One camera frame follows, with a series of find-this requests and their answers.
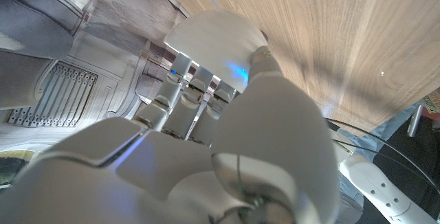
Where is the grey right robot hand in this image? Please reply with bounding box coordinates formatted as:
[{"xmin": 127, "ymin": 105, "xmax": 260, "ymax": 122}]
[{"xmin": 0, "ymin": 46, "xmax": 341, "ymax": 224}]

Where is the white ceramic bowl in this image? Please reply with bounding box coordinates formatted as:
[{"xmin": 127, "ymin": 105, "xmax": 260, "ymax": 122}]
[{"xmin": 163, "ymin": 9, "xmax": 269, "ymax": 93}]

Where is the white table leg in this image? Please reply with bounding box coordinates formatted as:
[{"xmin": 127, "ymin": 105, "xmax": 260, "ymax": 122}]
[{"xmin": 407, "ymin": 104, "xmax": 424, "ymax": 138}]

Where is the printed living room backdrop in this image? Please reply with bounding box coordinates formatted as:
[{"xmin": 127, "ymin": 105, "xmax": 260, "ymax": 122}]
[{"xmin": 0, "ymin": 0, "xmax": 190, "ymax": 190}]

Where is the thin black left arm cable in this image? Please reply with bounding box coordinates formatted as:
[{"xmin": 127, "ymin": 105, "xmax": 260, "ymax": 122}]
[{"xmin": 325, "ymin": 117, "xmax": 440, "ymax": 194}]

